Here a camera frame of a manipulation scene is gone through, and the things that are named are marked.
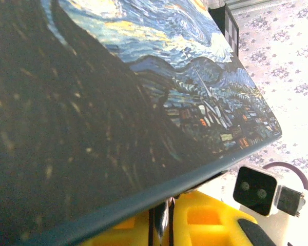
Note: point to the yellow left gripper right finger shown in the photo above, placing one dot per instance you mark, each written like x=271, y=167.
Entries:
x=205, y=230

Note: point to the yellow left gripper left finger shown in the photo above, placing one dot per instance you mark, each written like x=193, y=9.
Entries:
x=133, y=233

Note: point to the starry night print box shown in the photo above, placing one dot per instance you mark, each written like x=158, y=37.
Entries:
x=169, y=77

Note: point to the black grey chessboard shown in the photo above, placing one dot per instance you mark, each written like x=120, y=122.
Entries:
x=232, y=30

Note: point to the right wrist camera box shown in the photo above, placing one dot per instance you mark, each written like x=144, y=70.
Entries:
x=254, y=189

